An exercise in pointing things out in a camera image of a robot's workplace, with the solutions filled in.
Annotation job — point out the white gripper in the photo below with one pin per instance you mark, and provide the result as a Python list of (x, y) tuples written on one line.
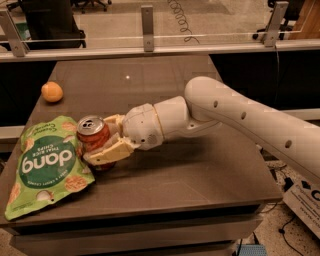
[(141, 125)]

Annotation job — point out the red coke can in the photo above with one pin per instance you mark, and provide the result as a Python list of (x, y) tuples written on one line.
[(93, 133)]

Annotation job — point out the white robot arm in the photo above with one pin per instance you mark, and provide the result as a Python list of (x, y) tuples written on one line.
[(205, 104)]

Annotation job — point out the green rice chip bag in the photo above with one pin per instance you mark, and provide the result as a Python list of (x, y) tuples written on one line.
[(49, 169)]

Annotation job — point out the orange fruit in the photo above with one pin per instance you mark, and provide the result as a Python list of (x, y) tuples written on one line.
[(52, 92)]

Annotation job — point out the dark cabinet behind glass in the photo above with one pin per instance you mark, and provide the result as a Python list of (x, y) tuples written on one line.
[(51, 25)]

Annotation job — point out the grey drawer cabinet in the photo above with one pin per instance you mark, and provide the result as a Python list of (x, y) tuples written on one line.
[(196, 233)]

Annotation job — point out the blue floor object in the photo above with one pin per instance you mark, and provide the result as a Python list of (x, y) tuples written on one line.
[(251, 250)]

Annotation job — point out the cardboard box with logo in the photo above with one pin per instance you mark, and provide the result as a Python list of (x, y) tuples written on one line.
[(303, 198)]

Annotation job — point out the black office chair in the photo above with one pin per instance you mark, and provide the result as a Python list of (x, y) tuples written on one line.
[(292, 14)]

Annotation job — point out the middle metal glass bracket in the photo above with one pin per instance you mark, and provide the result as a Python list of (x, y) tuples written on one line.
[(147, 27)]

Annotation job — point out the metal glass bracket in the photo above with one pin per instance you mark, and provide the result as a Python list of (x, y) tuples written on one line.
[(17, 46), (147, 27), (272, 30)]

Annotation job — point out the left metal glass bracket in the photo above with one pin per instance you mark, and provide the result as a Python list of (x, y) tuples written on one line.
[(17, 46)]

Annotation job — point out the right metal glass bracket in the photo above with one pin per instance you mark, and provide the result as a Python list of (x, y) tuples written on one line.
[(272, 30)]

